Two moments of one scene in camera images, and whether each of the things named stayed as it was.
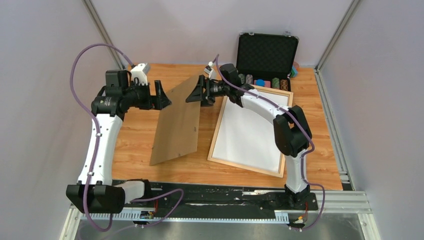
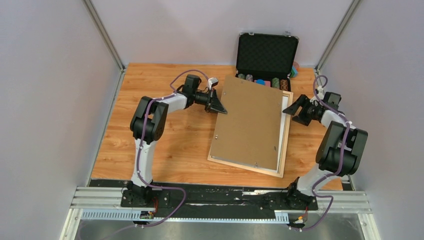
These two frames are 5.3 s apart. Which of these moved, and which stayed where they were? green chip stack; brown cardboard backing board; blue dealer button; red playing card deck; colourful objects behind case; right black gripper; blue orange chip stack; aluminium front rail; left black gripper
Moved: left black gripper; brown cardboard backing board; right black gripper
Stayed: green chip stack; blue orange chip stack; colourful objects behind case; aluminium front rail; blue dealer button; red playing card deck
